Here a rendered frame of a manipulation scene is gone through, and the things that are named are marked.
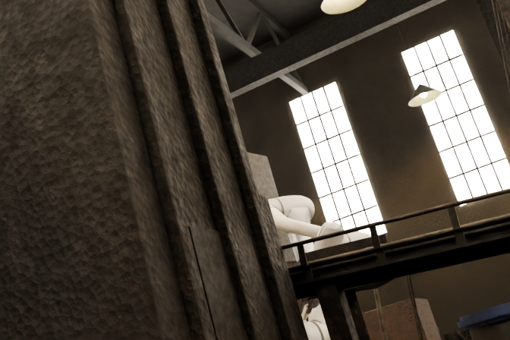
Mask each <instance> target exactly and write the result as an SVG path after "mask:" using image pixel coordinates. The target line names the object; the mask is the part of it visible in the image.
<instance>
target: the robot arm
mask: <svg viewBox="0 0 510 340"><path fill-rule="evenodd" d="M268 201H269V205H270V208H271V211H272V216H273V218H274V222H275V226H276V229H278V230H281V231H285V233H287V234H288V235H289V238H290V241H291V243H294V242H298V241H302V240H306V239H309V238H315V237H318V236H321V235H327V234H330V233H333V232H337V231H342V230H343V228H342V226H341V225H340V224H338V223H337V222H325V223H324V224H323V225H322V227H321V226H318V225H312V224H310V220H311V219H312V218H313V216H314V212H315V208H314V205H313V202H312V201H311V200H310V199H309V198H307V197H302V196H296V195H294V196H284V197H278V198H273V199H269V200H268ZM368 237H371V235H370V234H367V233H364V232H361V231H355V232H352V233H348V234H345V235H339V236H336V237H333V238H327V239H324V240H321V241H315V242H314V245H313V242H312V243H309V244H304V250H305V253H307V252H311V251H314V250H319V249H323V248H326V247H331V246H335V245H339V244H344V243H348V242H351V241H356V240H360V239H363V238H368ZM293 251H294V255H295V257H296V260H297V261H298V260H299V255H298V248H297V247H293ZM302 310H303V312H302V314H301V316H302V319H303V321H304V326H305V329H306V332H307V337H308V340H331V339H330V337H329V332H328V329H327V327H326V322H325V320H324V316H323V312H322V309H321V306H320V302H319V299H318V298H317V299H312V300H307V301H305V302H304V304H303V307H302ZM308 314H309V315H308ZM307 317H309V322H307V321H306V319H307Z"/></svg>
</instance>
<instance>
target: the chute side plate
mask: <svg viewBox="0 0 510 340"><path fill-rule="evenodd" d="M506 222H510V219H509V220H505V221H502V222H497V223H493V224H489V225H484V226H480V227H476V228H471V229H468V230H467V231H473V230H476V229H480V228H485V227H489V226H493V225H498V224H502V223H506ZM509 233H510V227H507V228H501V229H497V230H493V231H488V232H484V233H480V234H477V235H471V236H468V237H469V241H470V242H474V241H479V240H483V239H487V238H493V237H496V236H500V235H506V234H509ZM454 234H455V233H451V234H447V235H442V236H439V237H435V238H429V239H426V240H422V241H416V242H413V243H410V244H403V245H400V246H397V247H391V248H390V250H392V249H396V248H400V247H405V246H408V245H412V244H418V243H421V242H425V241H431V240H434V239H438V238H444V237H447V236H451V235H454ZM453 246H457V241H456V239H455V240H451V241H445V242H442V243H438V244H432V245H429V246H425V247H419V248H416V249H412V250H406V251H403V252H399V253H394V254H392V260H397V259H401V258H404V257H410V256H413V255H418V254H421V253H427V252H430V251H434V250H440V249H443V248H447V247H453ZM374 253H376V251H374V252H371V253H366V254H362V255H358V256H355V257H349V258H345V259H342V260H336V261H333V262H329V263H324V264H320V265H319V266H325V265H329V264H332V263H337V262H341V261H345V260H350V259H354V258H358V257H363V256H366V255H371V254H374ZM506 253H510V240H507V241H500V242H497V243H493V244H487V245H483V246H480V247H474V248H471V249H467V250H460V251H457V252H453V253H447V254H443V255H440V256H436V257H430V258H426V259H423V260H417V261H413V262H409V263H403V264H400V265H396V266H390V267H386V268H383V269H377V270H373V271H369V272H363V273H360V274H356V275H350V276H346V277H343V278H339V279H340V281H341V284H342V288H343V289H347V288H353V287H357V286H361V285H367V284H371V283H375V282H381V281H385V280H389V279H395V278H398V277H402V276H406V275H413V274H416V273H420V272H426V271H430V270H434V269H440V268H443V267H447V266H454V265H458V264H461V263H467V262H471V261H475V260H481V259H485V258H489V257H495V256H498V255H503V254H506ZM374 264H378V261H377V258H373V259H370V260H364V261H360V262H357V263H351V264H348V265H343V266H338V267H335V268H331V269H325V270H321V271H320V273H321V277H322V276H325V275H331V274H335V273H338V272H344V271H348V270H352V269H357V268H361V267H365V266H371V265H374ZM291 281H292V283H295V282H302V281H305V278H304V275H300V276H295V277H292V278H291ZM314 285H315V284H312V285H306V286H303V287H299V288H294V292H295V295H296V298H297V300H299V299H302V298H308V297H313V296H316V295H317V293H316V289H315V286H314Z"/></svg>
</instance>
